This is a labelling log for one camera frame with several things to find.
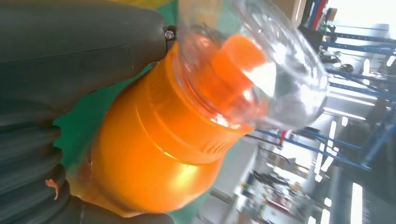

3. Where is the small orange tape scrap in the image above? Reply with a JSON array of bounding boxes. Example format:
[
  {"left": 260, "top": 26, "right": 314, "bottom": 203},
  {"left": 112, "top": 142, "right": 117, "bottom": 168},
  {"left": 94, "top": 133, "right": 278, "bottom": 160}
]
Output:
[{"left": 45, "top": 178, "right": 60, "bottom": 201}]

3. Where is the orange detergent bottle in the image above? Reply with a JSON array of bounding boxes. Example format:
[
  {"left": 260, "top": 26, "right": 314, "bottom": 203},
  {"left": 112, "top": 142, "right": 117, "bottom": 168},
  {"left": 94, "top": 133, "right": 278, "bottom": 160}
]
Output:
[{"left": 66, "top": 0, "right": 329, "bottom": 218}]

